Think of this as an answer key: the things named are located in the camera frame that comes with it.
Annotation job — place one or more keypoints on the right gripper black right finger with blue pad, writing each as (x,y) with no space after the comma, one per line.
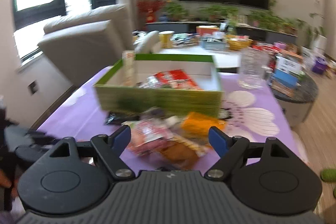
(230,150)

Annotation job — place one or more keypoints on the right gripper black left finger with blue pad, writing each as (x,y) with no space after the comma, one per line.
(109,150)

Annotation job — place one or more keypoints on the dark prune snack bag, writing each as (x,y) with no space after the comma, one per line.
(154,130)

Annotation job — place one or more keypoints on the brown cake snack pack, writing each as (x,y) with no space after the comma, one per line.
(182,155)

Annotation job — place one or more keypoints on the red checkered snack pack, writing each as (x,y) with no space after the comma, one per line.
(176,79)

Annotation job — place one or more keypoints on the beige stick sachet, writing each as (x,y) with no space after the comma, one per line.
(128,60)

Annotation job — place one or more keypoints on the person's left hand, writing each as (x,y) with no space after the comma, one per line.
(5,182)

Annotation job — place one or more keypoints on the black small snack packet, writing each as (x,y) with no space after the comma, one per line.
(115,118)

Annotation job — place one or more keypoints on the orange cake pack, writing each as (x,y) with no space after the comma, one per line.
(198,125)

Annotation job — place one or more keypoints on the purple floral tablecloth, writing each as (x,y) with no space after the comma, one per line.
(256,115)

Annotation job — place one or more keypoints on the green cardboard box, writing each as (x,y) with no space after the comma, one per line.
(113,95)

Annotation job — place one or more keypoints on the dark round side table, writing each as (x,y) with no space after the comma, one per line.
(297,108)

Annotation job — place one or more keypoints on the clear glass pitcher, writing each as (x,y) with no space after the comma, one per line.
(254,70)

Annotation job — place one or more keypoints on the white blue carton box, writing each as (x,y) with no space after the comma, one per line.
(286,75)

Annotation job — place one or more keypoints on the white round coffee table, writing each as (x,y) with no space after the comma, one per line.
(222,59)

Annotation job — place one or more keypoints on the green slipper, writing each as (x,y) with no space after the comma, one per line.
(328,175)

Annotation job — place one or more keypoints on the yellow woven basket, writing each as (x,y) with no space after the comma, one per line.
(237,43)

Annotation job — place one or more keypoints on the beige sofa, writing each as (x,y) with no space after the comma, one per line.
(82,45)

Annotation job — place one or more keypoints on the grey blue storage tray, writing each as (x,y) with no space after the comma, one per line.
(211,44)

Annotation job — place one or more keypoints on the purple gift bag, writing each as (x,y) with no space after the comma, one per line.
(320,66)

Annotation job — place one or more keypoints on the orange tissue box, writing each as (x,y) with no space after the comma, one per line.
(206,30)

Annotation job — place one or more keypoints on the yellow tin can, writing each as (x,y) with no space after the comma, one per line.
(165,39)

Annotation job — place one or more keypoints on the tall leafy potted plant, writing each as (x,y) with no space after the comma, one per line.
(312,29)

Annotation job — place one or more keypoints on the red flower vase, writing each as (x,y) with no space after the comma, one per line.
(147,9)

